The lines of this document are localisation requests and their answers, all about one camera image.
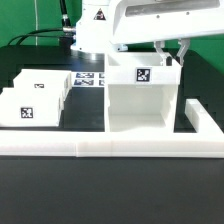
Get white front drawer tray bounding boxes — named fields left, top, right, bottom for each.
left=0, top=88, right=64, bottom=127

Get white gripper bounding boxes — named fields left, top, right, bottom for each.
left=107, top=0, right=224, bottom=66

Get white L-shaped table fence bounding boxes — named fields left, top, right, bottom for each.
left=0, top=99, right=224, bottom=158

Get white drawer tray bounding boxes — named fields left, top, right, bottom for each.
left=0, top=88, right=64, bottom=127
left=13, top=69, right=72, bottom=98

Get white drawer cabinet box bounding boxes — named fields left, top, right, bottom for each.
left=104, top=52, right=181, bottom=133

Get white rear drawer tray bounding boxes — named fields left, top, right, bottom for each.
left=13, top=69, right=72, bottom=98

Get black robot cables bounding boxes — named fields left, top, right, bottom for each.
left=7, top=0, right=78, bottom=47

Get white fiducial marker sheet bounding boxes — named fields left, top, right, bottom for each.
left=72, top=72, right=104, bottom=88

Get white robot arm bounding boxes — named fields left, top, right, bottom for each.
left=71, top=0, right=224, bottom=66

